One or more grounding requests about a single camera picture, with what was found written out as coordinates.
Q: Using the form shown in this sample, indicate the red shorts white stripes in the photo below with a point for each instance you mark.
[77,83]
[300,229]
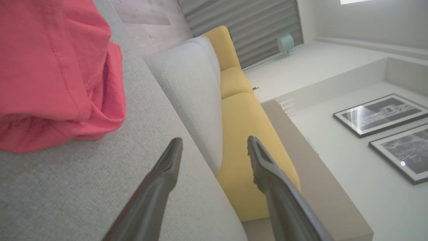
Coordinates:
[50,67]

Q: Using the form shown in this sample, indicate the grey window blinds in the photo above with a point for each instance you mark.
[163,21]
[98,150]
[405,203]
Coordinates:
[250,23]

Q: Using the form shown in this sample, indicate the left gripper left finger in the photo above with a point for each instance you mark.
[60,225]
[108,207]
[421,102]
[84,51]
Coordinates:
[150,197]

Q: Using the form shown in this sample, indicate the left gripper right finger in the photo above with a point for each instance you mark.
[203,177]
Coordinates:
[284,201]

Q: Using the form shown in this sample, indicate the large yellow sofa cushion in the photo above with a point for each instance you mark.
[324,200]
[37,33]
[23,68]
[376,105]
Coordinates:
[247,134]

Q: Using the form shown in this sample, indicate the black framed monochrome picture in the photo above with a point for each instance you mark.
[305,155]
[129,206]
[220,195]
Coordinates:
[381,113]
[406,152]

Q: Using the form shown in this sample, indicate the mint green round lamp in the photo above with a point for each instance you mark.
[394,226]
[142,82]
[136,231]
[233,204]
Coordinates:
[285,43]

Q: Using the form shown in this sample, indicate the grey sofa backrest cushion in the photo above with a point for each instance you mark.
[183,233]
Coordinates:
[190,100]

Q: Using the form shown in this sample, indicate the small yellow sofa cushion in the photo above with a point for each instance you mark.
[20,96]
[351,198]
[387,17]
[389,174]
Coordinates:
[222,47]
[234,82]

